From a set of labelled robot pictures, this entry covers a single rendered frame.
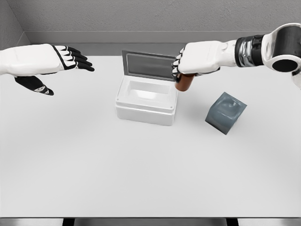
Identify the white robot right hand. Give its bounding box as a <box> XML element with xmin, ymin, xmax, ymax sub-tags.
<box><xmin>171</xmin><ymin>40</ymin><xmax>223</xmax><ymax>83</ymax></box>

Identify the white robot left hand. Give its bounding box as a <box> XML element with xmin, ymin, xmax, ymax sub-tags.
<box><xmin>11</xmin><ymin>44</ymin><xmax>95</xmax><ymax>97</ymax></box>

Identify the brown cylindrical cup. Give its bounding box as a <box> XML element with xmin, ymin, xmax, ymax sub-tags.
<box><xmin>174</xmin><ymin>73</ymin><xmax>194</xmax><ymax>92</ymax></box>

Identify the white hinged box lid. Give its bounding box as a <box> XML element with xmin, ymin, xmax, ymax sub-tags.
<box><xmin>121</xmin><ymin>49</ymin><xmax>177</xmax><ymax>82</ymax></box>

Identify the grey translucent cube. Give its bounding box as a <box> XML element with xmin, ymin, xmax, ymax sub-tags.
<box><xmin>205</xmin><ymin>91</ymin><xmax>248</xmax><ymax>136</ymax></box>

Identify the white rectangular box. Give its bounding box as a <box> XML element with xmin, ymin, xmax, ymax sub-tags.
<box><xmin>115</xmin><ymin>75</ymin><xmax>179</xmax><ymax>127</ymax></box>

